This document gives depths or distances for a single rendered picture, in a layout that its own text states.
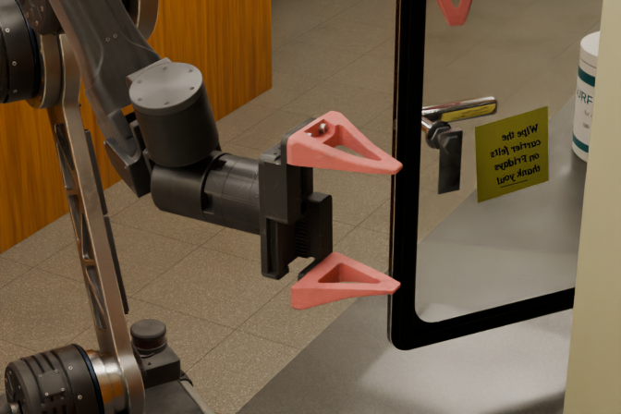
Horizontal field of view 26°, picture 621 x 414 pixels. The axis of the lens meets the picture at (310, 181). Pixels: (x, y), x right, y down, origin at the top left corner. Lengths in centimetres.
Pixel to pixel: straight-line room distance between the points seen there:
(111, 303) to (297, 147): 141
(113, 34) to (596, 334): 45
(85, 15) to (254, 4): 330
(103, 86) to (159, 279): 232
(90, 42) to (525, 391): 53
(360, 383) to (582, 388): 27
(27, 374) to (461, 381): 114
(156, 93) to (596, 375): 41
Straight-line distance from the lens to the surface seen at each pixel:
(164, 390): 255
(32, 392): 230
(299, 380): 130
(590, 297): 106
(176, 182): 105
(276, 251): 102
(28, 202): 363
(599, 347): 108
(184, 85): 101
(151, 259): 350
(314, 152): 96
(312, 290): 101
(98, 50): 110
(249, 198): 101
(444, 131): 117
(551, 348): 137
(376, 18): 528
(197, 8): 411
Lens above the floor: 166
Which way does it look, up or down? 25 degrees down
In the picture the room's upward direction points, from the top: straight up
